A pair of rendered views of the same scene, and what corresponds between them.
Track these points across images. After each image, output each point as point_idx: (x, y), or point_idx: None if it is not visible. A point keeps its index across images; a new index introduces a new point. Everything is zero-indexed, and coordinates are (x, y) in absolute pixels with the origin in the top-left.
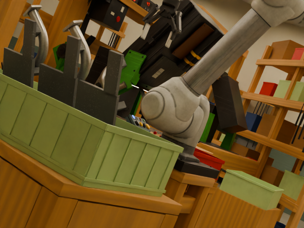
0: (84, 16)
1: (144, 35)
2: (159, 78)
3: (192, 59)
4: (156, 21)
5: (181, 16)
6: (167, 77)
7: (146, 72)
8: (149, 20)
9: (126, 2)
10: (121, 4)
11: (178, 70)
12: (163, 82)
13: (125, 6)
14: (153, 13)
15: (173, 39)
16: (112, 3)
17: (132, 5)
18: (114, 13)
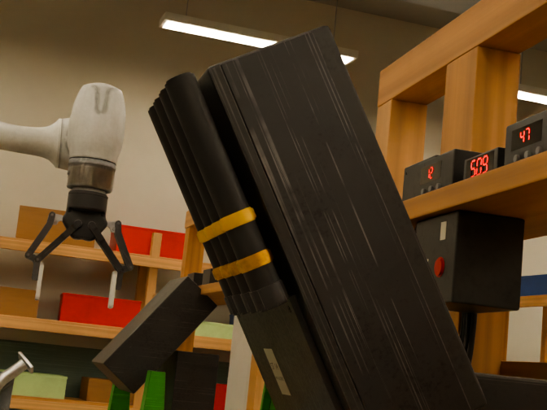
0: (457, 315)
1: (109, 300)
2: (293, 388)
3: (208, 255)
4: (542, 163)
5: (47, 220)
6: (298, 371)
7: (267, 386)
8: (111, 263)
9: (434, 205)
10: (439, 220)
11: (281, 321)
12: (311, 398)
13: (449, 214)
14: (117, 242)
15: (32, 276)
16: (419, 238)
17: (450, 196)
18: (429, 259)
